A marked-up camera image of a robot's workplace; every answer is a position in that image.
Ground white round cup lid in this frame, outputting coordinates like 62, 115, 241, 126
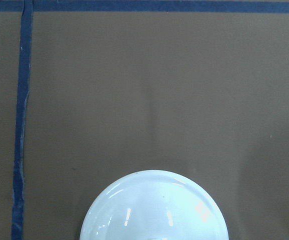
79, 170, 229, 240

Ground brown paper table cover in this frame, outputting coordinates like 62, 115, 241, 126
0, 0, 289, 240

